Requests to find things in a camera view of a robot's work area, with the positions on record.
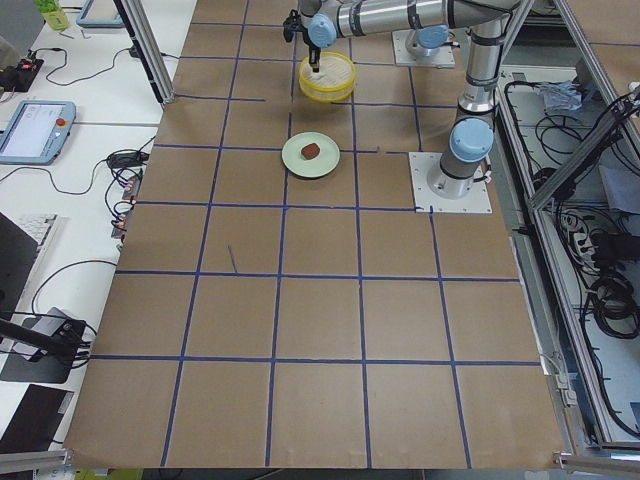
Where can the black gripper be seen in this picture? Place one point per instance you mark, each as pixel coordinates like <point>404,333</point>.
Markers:
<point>313,53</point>

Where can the yellow steamer layer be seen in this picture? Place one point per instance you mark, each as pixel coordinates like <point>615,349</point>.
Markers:
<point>334,82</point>

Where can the brown bun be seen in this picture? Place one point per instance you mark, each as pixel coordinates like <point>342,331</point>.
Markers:
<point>310,151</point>

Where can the light green plate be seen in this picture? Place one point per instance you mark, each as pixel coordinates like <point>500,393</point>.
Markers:
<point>322,164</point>

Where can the grey teach pendant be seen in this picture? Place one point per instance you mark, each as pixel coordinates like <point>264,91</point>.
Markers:
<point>99,14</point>
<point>37,132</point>

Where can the black power adapter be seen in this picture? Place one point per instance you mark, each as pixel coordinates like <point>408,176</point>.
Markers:
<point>118,160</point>

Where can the green bottle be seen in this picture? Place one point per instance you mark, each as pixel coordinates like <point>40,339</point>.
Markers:
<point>53,14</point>

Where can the white keyboard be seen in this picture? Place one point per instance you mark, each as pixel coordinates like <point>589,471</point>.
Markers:
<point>42,227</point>

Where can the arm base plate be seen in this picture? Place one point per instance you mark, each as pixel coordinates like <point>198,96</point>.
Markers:
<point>443,59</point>
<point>435,192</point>

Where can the aluminium frame post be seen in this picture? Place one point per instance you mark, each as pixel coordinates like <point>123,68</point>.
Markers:
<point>140,32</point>

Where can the black camera stand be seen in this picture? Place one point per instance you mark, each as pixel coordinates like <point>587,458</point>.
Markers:
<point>42,348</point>

